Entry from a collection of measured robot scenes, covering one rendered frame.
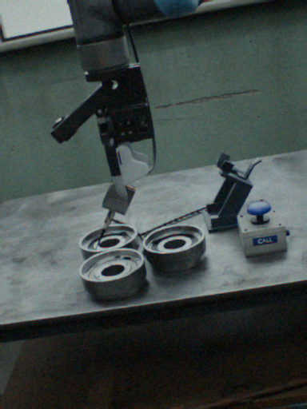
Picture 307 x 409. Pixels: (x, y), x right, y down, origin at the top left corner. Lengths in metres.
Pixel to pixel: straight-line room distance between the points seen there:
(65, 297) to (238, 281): 0.28
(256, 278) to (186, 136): 1.73
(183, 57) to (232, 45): 0.22
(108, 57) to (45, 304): 0.40
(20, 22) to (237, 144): 1.14
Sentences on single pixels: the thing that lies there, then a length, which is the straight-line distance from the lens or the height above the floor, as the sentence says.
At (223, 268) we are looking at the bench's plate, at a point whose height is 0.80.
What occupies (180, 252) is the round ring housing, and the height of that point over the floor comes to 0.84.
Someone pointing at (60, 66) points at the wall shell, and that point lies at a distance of 2.50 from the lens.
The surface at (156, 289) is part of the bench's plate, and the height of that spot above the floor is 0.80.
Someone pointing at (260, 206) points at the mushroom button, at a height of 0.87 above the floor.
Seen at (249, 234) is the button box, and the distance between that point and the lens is 0.89.
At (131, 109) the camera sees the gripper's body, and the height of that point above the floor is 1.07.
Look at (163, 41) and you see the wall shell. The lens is 2.45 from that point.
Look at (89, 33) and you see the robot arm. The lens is 0.82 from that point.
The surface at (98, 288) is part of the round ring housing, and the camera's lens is 0.84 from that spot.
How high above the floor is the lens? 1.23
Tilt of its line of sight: 21 degrees down
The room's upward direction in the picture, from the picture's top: 11 degrees counter-clockwise
